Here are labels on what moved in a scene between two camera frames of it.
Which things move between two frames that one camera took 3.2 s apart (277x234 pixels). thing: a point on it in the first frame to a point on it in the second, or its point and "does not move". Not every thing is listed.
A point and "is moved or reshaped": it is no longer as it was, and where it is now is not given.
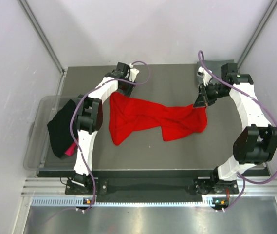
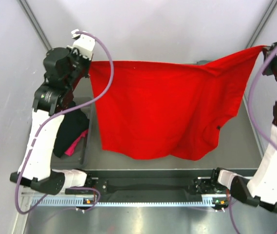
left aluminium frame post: (43, 35) does not move
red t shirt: (128, 112) is moved or reshaped
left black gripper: (127, 91) to (72, 53)
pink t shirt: (70, 150) does not move
